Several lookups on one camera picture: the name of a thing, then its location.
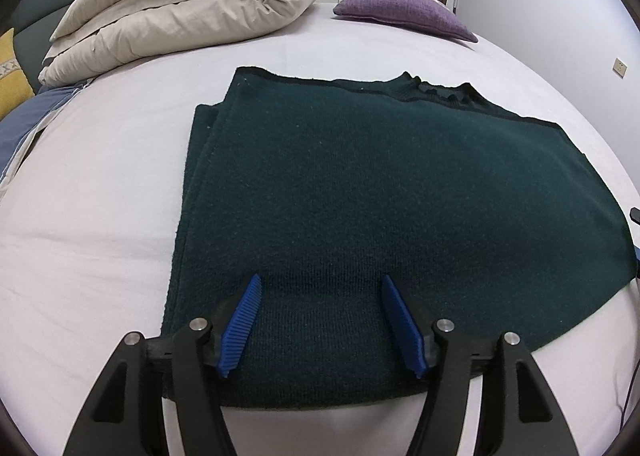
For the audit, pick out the wall socket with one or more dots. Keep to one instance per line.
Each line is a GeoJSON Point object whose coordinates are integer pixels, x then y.
{"type": "Point", "coordinates": [620, 67]}

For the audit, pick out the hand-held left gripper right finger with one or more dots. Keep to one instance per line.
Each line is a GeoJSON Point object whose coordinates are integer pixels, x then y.
{"type": "Point", "coordinates": [405, 331]}

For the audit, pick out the beige rolled duvet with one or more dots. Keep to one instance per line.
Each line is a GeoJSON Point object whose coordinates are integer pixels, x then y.
{"type": "Point", "coordinates": [175, 1]}

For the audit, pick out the dark green sweater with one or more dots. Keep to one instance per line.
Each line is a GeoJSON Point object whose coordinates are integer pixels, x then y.
{"type": "Point", "coordinates": [375, 196]}

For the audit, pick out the yellow patterned pillow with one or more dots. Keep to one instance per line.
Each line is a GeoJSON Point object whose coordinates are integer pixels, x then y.
{"type": "Point", "coordinates": [12, 76]}

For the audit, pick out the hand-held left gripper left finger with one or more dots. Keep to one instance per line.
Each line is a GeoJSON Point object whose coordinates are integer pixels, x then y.
{"type": "Point", "coordinates": [240, 331]}

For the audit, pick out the blue pillow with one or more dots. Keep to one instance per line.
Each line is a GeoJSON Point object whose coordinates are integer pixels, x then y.
{"type": "Point", "coordinates": [25, 131]}

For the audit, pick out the purple pillow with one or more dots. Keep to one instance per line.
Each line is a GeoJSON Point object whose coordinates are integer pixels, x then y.
{"type": "Point", "coordinates": [400, 11]}

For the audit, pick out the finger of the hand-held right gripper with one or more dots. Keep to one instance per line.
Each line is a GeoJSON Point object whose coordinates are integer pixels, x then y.
{"type": "Point", "coordinates": [636, 216]}

